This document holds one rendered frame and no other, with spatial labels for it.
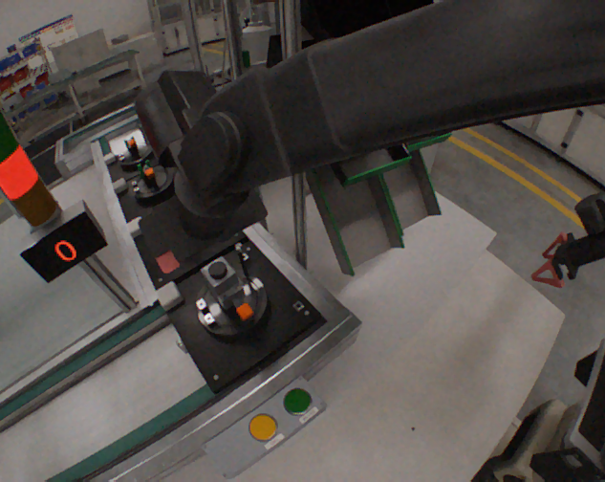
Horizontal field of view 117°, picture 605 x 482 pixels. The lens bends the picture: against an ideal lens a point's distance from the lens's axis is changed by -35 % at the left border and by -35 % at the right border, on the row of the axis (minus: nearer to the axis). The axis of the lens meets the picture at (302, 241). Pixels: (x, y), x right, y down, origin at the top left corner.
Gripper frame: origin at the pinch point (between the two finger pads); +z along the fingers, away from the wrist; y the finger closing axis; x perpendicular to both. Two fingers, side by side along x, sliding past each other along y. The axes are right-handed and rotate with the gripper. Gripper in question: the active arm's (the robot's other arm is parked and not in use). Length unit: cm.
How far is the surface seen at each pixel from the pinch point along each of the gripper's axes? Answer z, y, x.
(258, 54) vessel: 46, -55, -59
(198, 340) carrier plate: 14.5, 9.5, 15.4
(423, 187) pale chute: 5, -48, 13
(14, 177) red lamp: -6.8, 19.2, -16.4
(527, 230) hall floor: 66, -220, 103
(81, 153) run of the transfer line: 93, 25, -75
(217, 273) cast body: 5.4, 0.7, 6.5
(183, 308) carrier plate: 19.5, 9.0, 9.2
